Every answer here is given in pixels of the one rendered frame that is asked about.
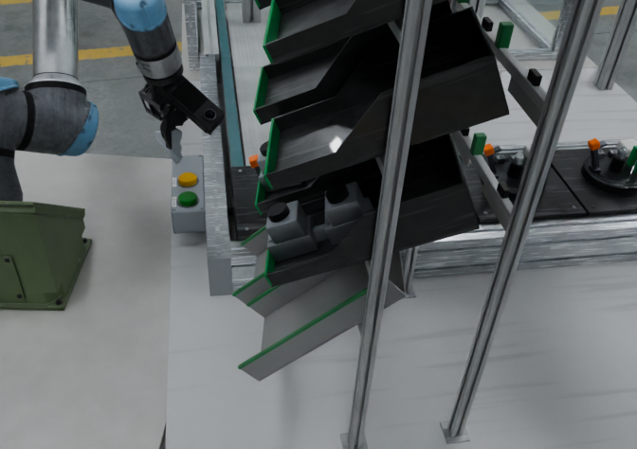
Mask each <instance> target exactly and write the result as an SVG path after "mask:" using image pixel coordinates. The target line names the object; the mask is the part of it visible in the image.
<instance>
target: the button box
mask: <svg viewBox="0 0 637 449"><path fill-rule="evenodd" d="M184 172H192V173H194V174H195V175H196V176H197V182H196V183H195V184H194V185H192V186H189V187H185V186H182V185H180V184H179V183H178V176H179V175H180V174H182V173H184ZM185 191H191V192H194V193H195V194H196V195H197V203H196V204H195V205H193V206H189V207H184V206H181V205H180V204H179V203H178V196H179V194H181V193H182V192H185ZM171 214H172V222H173V233H174V234H180V233H194V232H206V210H205V185H204V160H203V155H182V159H181V160H180V162H179V163H178V164H176V163H175V162H174V161H173V170H172V206H171Z"/></svg>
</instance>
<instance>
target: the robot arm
mask: <svg viewBox="0 0 637 449"><path fill-rule="evenodd" d="M82 1H85V2H89V3H92V4H96V5H99V6H103V7H106V8H109V9H111V10H112V11H113V12H114V14H115V16H116V17H117V19H118V21H119V22H120V24H121V26H122V28H123V30H124V32H125V34H126V37H127V39H128V42H129V45H130V47H131V49H132V51H133V53H134V55H135V58H136V67H137V68H138V69H139V70H140V72H141V73H142V75H143V77H144V80H145V81H146V82H147V83H146V84H145V86H144V88H142V89H141V90H140V91H139V92H138V93H139V95H140V98H141V100H142V103H143V105H144V108H145V110H146V112H147V113H149V114H150V115H152V116H153V117H155V118H157V119H159V120H160V121H161V120H162V119H163V121H162V122H161V125H160V131H156V132H155V138H156V140H157V141H158V142H159V143H160V144H161V145H162V146H163V147H164V148H165V149H166V150H167V151H168V154H169V156H170V158H171V159H172V160H173V161H174V162H175V163H176V164H178V163H179V162H180V160H181V159H182V155H181V150H182V147H181V145H180V141H181V138H182V131H180V130H179V129H177V128H175V126H182V125H183V123H184V122H185V121H186V120H188V119H190V120H191V121H192V122H194V123H195V124H196V125H197V126H198V127H199V128H200V129H201V130H202V131H204V132H205V133H206V134H209V135H212V131H213V130H214V129H215V128H216V127H218V126H219V125H220V124H221V123H222V121H223V119H224V116H225V114H224V112H223V111H222V110H221V109H220V108H219V107H217V106H216V105H215V104H214V103H213V102H212V101H211V100H210V99H208V98H207V97H206V96H205V95H204V94H203V93H202V92H201V91H200V90H198V89H197V88H196V87H195V86H194V85H193V84H192V83H191V82H190V81H188V80H187V79H186V78H185V77H184V76H183V75H182V74H183V70H184V68H183V64H182V57H181V54H180V51H179V47H178V44H177V41H176V39H175V37H174V34H173V28H172V25H171V22H170V19H169V15H168V12H167V7H166V3H165V0H82ZM32 52H33V78H32V79H31V80H30V81H29V82H28V83H26V85H25V91H24V90H19V89H18V88H19V87H20V85H19V84H18V81H17V80H15V79H11V78H4V77H0V200H8V201H20V202H23V192H22V188H21V185H20V182H19V178H18V175H17V171H16V169H15V165H14V157H15V151H23V152H32V153H47V154H56V155H58V156H64V155H67V156H79V155H81V154H83V153H85V152H86V151H87V150H88V149H89V147H90V146H91V144H92V142H93V140H94V138H95V136H96V133H97V129H98V125H99V110H98V108H97V105H96V104H95V103H93V102H92V101H89V100H86V88H85V87H84V86H83V85H82V84H81V83H80V82H79V55H78V0H32ZM148 87H149V88H148ZM147 88H148V89H147ZM146 89H147V90H146ZM145 90H146V91H145ZM144 93H145V94H144ZM144 100H146V101H147V102H148V104H149V107H150V109H151V110H150V109H149V108H147V106H146V104H145V101H144Z"/></svg>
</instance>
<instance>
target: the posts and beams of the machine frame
mask: <svg viewBox="0 0 637 449"><path fill-rule="evenodd" d="M636 22H637V0H622V1H621V4H620V6H619V9H618V11H617V14H616V17H615V20H614V23H613V26H612V29H611V32H610V36H609V38H608V41H607V44H606V47H605V50H604V53H603V56H602V59H601V62H600V64H599V67H598V69H597V72H596V75H595V78H594V81H593V85H594V86H596V88H597V89H598V90H605V88H607V90H611V89H612V86H613V85H614V82H615V79H616V76H617V74H618V71H619V68H620V65H621V63H622V60H623V58H624V55H625V53H626V50H627V47H628V43H629V40H630V37H631V35H632V32H633V29H634V27H635V25H636Z"/></svg>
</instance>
